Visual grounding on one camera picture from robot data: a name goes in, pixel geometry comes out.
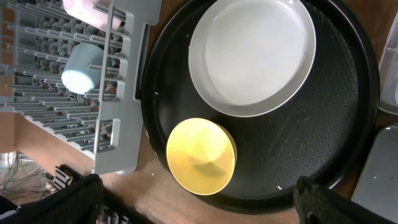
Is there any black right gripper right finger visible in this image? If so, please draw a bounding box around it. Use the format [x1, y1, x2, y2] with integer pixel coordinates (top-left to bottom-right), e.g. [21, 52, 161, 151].
[294, 176, 395, 224]

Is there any clear plastic bin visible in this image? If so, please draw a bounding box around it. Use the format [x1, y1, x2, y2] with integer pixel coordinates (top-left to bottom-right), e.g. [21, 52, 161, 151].
[379, 15, 397, 115]

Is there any round black tray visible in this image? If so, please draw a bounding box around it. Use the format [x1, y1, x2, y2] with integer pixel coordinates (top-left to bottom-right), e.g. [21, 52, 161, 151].
[142, 0, 380, 214]

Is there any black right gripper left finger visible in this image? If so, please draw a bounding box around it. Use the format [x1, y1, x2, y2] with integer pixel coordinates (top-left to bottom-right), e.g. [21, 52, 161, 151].
[1, 174, 104, 224]

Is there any grey plastic dishwasher rack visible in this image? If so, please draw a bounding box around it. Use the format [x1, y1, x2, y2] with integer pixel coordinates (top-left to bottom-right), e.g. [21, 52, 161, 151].
[1, 1, 162, 174]

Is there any yellow plastic bowl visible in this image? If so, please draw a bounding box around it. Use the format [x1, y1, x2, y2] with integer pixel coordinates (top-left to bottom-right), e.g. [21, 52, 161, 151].
[166, 118, 238, 195]

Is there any pink plastic cup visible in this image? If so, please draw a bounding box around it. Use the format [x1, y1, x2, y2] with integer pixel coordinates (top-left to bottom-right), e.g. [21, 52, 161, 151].
[63, 0, 111, 31]

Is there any light blue plastic cup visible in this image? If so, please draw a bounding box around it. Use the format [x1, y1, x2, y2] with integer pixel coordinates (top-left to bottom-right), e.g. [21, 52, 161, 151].
[62, 43, 104, 95]

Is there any pale grey round plate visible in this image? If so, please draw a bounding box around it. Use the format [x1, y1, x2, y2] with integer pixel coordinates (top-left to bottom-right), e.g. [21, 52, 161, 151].
[188, 0, 317, 117]

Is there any black rectangular tray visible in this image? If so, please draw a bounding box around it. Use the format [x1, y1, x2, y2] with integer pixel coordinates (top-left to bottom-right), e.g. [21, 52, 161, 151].
[351, 124, 398, 223]

